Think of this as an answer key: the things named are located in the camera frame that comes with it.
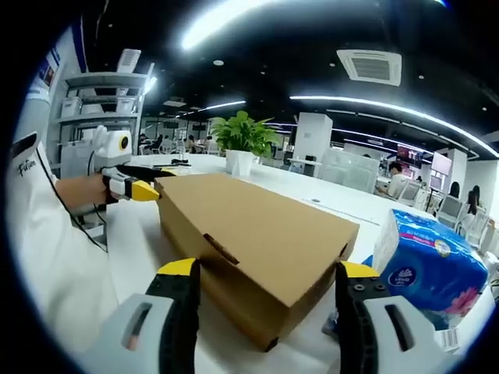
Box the person's left hand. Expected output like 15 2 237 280
83 174 118 206

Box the white ribbed appliance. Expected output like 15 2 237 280
116 48 143 73

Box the white office chair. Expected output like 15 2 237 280
436 194 465 228
401 181 420 204

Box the dark wall television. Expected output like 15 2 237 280
396 143 424 169

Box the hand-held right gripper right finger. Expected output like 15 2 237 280
334 260 463 374

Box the brown cardboard shoe box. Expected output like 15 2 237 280
154 173 361 353

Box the person in white shirt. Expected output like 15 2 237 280
5 132 120 352

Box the green potted plant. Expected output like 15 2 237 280
210 110 280 177

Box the white medicine box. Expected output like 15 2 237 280
438 326 466 352

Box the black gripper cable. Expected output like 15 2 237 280
58 150 109 253

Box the blue wall poster board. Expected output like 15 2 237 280
33 30 89 103

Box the blue soft tissue pack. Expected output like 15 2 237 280
376 208 490 321

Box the curved ceiling light strip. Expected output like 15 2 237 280
290 95 499 157
181 0 302 51

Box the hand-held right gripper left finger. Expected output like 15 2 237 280
83 256 202 374

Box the translucent desk partition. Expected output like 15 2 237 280
317 147 380 194

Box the small pink wall screen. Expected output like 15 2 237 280
430 150 451 177

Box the ceiling air conditioner vent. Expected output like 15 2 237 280
337 48 403 87

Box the grey storage shelf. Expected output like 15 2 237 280
50 69 157 165

